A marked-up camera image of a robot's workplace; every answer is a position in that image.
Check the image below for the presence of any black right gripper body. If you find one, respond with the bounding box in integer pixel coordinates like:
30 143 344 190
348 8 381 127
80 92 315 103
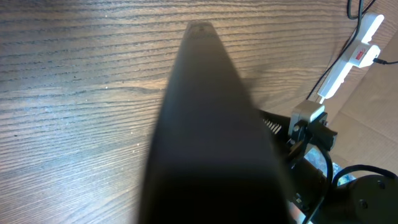
274 124 330 223

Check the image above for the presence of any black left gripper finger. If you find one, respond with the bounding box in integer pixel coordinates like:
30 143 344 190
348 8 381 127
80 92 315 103
259 110 290 142

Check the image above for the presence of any blue screen smartphone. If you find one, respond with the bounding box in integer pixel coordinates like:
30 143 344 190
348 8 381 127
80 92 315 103
137 21 292 224

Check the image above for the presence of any white charger plug adapter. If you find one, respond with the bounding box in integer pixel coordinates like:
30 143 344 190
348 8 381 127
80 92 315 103
349 43 381 68

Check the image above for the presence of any white power strip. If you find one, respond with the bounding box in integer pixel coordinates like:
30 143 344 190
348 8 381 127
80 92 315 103
317 13 384 103

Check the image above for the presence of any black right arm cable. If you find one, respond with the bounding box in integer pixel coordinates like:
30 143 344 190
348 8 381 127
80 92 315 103
301 146 398 224

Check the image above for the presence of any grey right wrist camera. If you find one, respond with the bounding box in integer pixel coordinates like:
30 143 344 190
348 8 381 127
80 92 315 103
288 100 325 144

